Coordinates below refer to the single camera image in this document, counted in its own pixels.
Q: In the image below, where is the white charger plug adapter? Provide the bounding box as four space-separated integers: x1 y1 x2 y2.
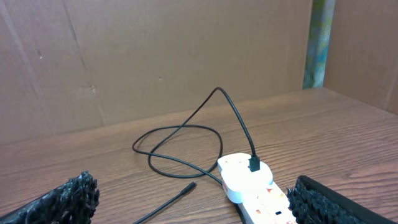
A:
217 153 274 204

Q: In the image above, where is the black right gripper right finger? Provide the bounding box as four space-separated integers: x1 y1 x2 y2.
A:
287 175 395 224

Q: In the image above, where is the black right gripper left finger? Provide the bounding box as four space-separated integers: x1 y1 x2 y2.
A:
1 171 100 224

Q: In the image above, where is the black USB charging cable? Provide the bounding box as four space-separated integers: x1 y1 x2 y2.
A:
131 86 261 224

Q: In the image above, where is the white power strip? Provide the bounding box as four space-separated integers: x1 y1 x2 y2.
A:
223 182 297 224

